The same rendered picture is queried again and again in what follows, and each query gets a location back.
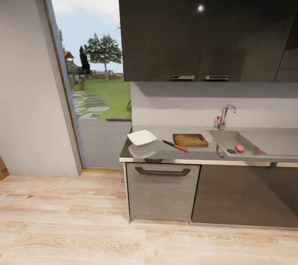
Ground cutting board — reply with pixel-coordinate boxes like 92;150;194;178
173;134;208;147

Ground vidalia onion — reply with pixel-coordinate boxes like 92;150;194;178
236;145;245;153

